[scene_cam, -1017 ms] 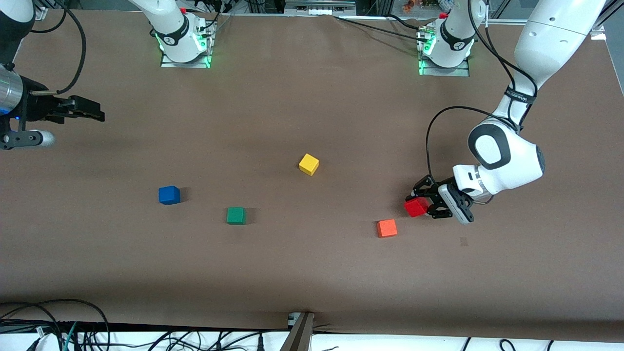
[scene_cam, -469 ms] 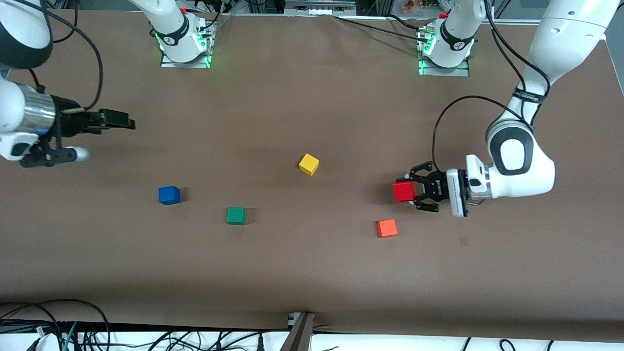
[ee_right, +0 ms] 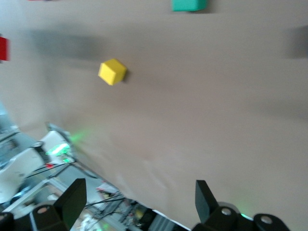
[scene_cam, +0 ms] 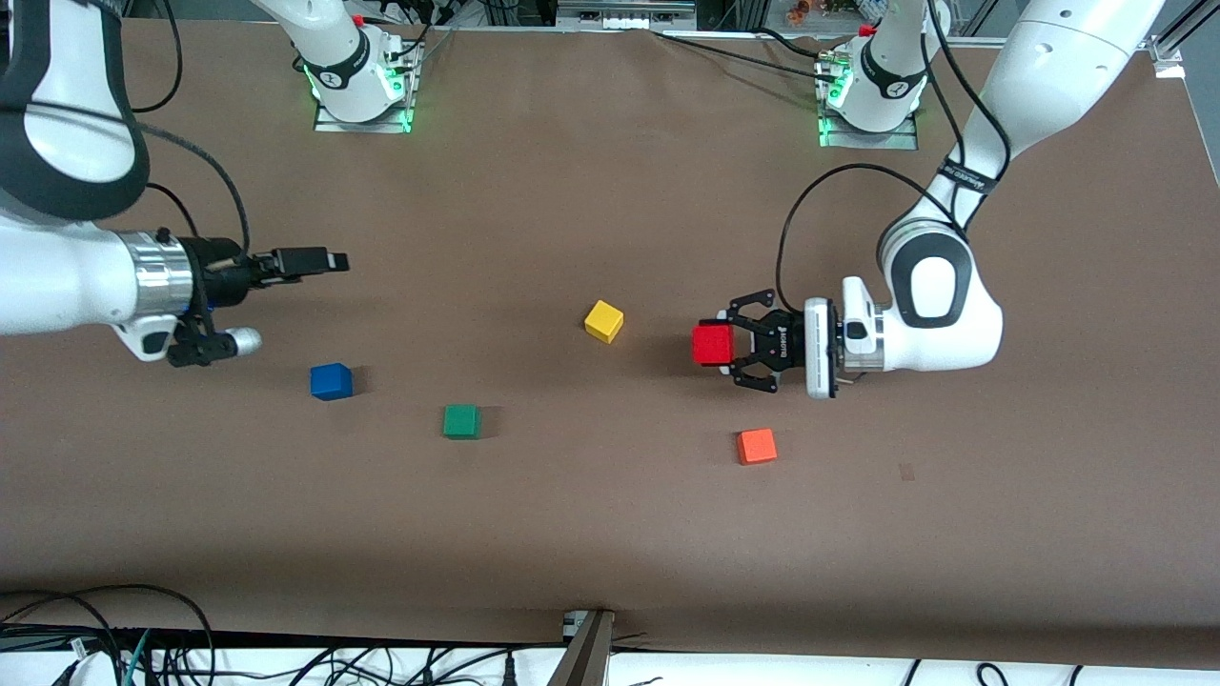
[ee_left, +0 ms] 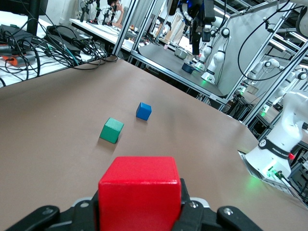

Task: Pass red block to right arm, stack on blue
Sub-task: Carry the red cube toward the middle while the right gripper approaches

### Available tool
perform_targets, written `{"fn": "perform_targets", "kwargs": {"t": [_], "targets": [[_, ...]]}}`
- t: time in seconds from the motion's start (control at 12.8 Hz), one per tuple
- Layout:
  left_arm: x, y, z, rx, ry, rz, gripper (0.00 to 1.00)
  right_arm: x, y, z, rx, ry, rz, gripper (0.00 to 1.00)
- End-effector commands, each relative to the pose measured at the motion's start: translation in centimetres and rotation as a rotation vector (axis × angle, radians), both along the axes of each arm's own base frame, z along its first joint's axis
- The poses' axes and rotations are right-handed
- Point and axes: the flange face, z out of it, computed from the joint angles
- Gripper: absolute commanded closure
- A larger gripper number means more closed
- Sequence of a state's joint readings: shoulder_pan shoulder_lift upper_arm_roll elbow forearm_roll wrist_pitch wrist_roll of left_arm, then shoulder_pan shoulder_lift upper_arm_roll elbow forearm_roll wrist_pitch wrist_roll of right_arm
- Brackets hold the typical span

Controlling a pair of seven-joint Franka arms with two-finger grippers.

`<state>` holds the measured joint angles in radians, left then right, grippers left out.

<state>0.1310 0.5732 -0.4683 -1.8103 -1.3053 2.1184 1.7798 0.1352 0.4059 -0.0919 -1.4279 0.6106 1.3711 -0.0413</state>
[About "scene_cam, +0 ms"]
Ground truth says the black cable across table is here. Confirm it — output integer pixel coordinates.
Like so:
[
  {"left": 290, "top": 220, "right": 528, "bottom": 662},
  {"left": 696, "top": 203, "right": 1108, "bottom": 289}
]
[{"left": 653, "top": 27, "right": 835, "bottom": 82}]

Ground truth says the dark metal strut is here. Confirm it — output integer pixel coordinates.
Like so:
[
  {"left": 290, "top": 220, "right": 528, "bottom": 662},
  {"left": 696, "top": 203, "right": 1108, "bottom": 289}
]
[{"left": 548, "top": 610, "right": 617, "bottom": 686}]

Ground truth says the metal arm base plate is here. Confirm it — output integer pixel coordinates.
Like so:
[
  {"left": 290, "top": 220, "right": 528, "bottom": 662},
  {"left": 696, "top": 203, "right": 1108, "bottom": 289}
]
[
  {"left": 313, "top": 40, "right": 422, "bottom": 134},
  {"left": 817, "top": 50, "right": 922, "bottom": 151}
]

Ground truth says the yellow wooden block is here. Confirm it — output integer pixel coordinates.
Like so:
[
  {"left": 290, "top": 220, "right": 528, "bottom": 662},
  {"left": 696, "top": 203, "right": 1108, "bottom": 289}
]
[{"left": 584, "top": 300, "right": 625, "bottom": 345}]

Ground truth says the grey power strip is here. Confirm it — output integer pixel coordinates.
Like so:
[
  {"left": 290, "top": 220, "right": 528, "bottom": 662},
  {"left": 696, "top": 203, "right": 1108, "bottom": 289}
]
[{"left": 558, "top": 0, "right": 697, "bottom": 30}]

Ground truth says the green floor cable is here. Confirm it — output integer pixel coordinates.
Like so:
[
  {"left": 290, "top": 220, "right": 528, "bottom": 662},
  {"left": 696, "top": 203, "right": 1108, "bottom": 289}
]
[{"left": 122, "top": 629, "right": 153, "bottom": 686}]

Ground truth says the aluminium frame profile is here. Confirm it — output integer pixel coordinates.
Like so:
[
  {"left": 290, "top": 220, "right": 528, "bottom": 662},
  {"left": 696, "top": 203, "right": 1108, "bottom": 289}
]
[{"left": 1149, "top": 0, "right": 1220, "bottom": 77}]

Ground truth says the black velcro cable strap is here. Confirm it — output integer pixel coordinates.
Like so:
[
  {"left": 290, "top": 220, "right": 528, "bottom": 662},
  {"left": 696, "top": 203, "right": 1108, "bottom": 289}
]
[{"left": 938, "top": 157, "right": 998, "bottom": 197}]

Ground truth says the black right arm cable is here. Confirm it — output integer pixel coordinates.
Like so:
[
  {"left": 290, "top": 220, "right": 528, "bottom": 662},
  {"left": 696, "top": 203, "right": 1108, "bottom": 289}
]
[{"left": 124, "top": 0, "right": 254, "bottom": 260}]

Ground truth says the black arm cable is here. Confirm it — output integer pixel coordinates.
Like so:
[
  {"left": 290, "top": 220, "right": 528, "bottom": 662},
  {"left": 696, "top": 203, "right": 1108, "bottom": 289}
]
[
  {"left": 124, "top": 0, "right": 254, "bottom": 260},
  {"left": 776, "top": 0, "right": 1013, "bottom": 308}
]

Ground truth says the red wooden block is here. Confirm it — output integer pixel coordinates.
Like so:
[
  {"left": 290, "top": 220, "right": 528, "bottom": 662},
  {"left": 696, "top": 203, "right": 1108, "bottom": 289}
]
[{"left": 692, "top": 324, "right": 736, "bottom": 368}]

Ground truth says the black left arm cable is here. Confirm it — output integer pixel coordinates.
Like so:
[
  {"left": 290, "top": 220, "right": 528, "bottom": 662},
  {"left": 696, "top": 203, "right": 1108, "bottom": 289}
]
[{"left": 776, "top": 0, "right": 1013, "bottom": 308}]

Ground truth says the black looping floor cable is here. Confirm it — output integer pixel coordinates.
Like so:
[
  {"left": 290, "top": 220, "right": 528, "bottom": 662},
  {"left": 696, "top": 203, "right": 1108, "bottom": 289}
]
[{"left": 0, "top": 584, "right": 218, "bottom": 686}]

